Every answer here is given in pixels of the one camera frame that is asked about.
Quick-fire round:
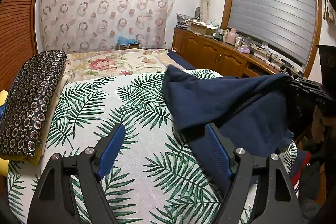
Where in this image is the cardboard box on cabinet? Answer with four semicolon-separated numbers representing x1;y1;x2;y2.
188;22;217;36

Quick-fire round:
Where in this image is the wooden sideboard cabinet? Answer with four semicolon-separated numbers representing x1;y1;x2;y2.
173;28;280;78

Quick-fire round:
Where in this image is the circle pattern sheer curtain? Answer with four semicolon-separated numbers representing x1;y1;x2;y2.
39;0;175;53

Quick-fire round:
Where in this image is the wooden louvered wardrobe door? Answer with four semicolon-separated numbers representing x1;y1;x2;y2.
1;0;38;91

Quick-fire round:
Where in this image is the floral blanket navy border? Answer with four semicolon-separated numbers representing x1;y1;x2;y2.
64;48;194;81

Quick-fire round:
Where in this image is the grey window blind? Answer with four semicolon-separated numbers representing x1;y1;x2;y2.
228;0;316;64

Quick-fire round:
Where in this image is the pink bottle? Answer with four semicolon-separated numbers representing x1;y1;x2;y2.
226;28;237;46

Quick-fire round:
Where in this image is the purple tissue pack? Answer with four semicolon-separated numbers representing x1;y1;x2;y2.
237;45;250;54

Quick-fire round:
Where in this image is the navy blue t-shirt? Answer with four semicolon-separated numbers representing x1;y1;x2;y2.
162;65;294;193

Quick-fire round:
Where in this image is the yellow plush pillow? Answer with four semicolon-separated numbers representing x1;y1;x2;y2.
1;88;46;165

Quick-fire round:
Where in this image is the palm leaf print sheet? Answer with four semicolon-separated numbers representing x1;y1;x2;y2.
7;73;222;223

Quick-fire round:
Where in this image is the dark circle pattern folded quilt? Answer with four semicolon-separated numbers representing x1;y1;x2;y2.
1;50;67;160

